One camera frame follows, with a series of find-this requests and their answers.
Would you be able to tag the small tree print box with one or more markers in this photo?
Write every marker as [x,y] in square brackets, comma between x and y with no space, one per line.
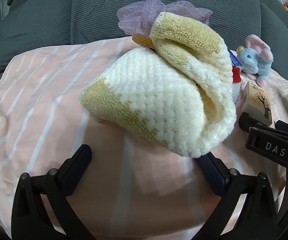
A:
[259,102]

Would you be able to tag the round cookie plush toy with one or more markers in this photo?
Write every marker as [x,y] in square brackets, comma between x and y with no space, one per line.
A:
[141,41]

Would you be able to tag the blue elephant plush toy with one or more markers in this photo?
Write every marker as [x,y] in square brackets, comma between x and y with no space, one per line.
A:
[252,60]

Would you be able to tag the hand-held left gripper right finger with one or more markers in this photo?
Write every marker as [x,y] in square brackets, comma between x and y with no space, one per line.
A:
[214,175]

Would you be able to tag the cream and yellow knitted cloth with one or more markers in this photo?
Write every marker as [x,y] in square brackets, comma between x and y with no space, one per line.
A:
[159,97]

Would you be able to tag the purple mesh bath pouf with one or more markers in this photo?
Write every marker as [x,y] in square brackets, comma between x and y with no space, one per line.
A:
[139,15]

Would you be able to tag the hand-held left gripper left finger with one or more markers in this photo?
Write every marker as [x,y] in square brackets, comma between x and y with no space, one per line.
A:
[80,160]

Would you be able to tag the grey sofa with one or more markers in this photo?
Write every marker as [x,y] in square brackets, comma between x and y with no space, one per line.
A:
[108,5]

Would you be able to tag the blue packet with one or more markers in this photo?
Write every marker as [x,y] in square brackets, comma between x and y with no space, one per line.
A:
[234,59]

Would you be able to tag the pink striped blanket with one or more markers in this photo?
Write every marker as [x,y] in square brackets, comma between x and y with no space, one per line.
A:
[46,105]

